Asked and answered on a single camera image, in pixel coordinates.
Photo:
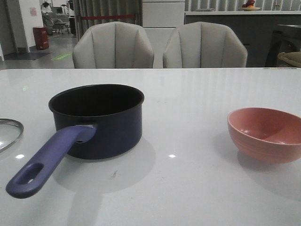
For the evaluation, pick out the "dark blue saucepan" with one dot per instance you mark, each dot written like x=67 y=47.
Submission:
x=92 y=122

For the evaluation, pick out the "right beige chair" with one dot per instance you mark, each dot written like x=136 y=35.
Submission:
x=204 y=45

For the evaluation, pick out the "left beige chair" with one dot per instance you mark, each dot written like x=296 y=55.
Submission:
x=113 y=45

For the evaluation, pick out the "white cabinet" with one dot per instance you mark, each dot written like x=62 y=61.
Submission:
x=159 y=18

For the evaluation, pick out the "glass lid blue knob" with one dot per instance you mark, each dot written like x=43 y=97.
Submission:
x=10 y=132

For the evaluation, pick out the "olive cushion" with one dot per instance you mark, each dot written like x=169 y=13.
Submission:
x=291 y=59

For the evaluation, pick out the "pink bowl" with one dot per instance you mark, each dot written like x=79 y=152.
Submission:
x=265 y=134

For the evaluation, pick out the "fruit plate on counter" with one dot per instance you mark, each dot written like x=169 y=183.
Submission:
x=249 y=6

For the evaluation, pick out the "dark grey counter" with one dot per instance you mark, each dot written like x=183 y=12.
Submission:
x=254 y=28

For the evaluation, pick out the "beige chair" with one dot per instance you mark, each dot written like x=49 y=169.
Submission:
x=204 y=45
x=113 y=45

